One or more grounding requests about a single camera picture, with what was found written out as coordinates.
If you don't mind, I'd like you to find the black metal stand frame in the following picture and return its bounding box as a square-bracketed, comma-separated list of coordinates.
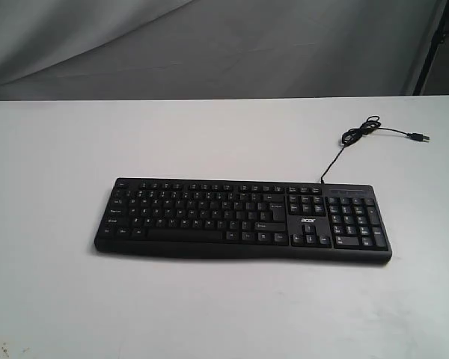
[413, 1, 449, 96]

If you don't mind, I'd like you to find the black acer keyboard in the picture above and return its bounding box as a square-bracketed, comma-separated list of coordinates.
[94, 178, 392, 264]

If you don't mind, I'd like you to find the grey backdrop cloth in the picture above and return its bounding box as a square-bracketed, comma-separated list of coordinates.
[0, 1, 445, 100]

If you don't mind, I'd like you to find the black keyboard usb cable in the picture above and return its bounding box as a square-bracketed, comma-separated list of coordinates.
[320, 116, 432, 185]

